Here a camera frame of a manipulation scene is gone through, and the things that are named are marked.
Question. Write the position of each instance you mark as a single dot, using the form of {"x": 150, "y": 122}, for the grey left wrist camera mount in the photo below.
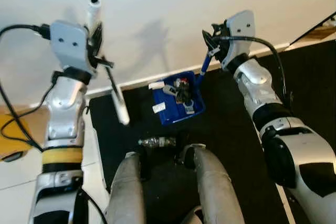
{"x": 71, "y": 43}

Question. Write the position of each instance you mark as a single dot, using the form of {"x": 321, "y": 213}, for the white crumpled paper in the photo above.
{"x": 329, "y": 22}

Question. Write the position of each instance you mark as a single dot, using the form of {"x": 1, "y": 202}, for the white plastic block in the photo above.
{"x": 158, "y": 108}
{"x": 156, "y": 85}

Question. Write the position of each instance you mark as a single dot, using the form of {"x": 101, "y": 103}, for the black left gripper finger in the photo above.
{"x": 96, "y": 39}

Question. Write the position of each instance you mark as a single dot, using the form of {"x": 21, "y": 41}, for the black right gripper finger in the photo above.
{"x": 211, "y": 40}

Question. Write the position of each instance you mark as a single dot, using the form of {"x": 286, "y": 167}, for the clear plastic bottle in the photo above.
{"x": 157, "y": 142}

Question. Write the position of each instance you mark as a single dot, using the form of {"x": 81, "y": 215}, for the black floor mat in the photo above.
{"x": 231, "y": 140}
{"x": 310, "y": 87}

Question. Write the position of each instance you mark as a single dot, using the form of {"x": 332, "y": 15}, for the grey robot left leg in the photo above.
{"x": 126, "y": 192}

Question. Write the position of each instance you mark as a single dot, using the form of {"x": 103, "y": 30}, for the yellow plastic container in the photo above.
{"x": 5, "y": 135}

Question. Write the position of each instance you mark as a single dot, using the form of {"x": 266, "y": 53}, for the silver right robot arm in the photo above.
{"x": 252, "y": 85}

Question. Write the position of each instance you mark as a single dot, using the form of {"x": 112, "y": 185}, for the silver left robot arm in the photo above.
{"x": 65, "y": 114}

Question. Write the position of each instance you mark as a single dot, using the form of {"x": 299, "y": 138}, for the black crumpled debris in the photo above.
{"x": 184, "y": 94}

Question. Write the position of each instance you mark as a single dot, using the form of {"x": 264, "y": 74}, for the grey plastic bracket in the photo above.
{"x": 169, "y": 90}

